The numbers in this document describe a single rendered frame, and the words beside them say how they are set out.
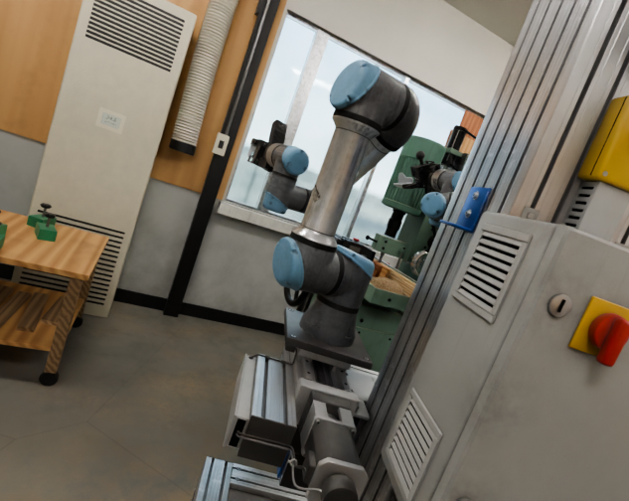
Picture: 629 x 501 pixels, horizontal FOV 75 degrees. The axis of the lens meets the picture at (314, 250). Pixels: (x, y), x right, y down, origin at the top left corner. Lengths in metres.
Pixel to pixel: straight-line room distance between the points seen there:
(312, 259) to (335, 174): 0.20
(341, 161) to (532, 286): 0.52
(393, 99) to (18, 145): 2.37
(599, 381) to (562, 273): 0.15
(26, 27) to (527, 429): 2.86
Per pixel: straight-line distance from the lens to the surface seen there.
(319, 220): 0.94
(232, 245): 2.97
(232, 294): 3.08
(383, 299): 1.56
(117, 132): 2.56
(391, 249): 1.83
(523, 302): 0.57
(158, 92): 2.55
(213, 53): 2.72
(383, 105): 0.96
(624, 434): 0.71
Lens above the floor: 1.17
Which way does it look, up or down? 9 degrees down
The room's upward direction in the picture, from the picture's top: 20 degrees clockwise
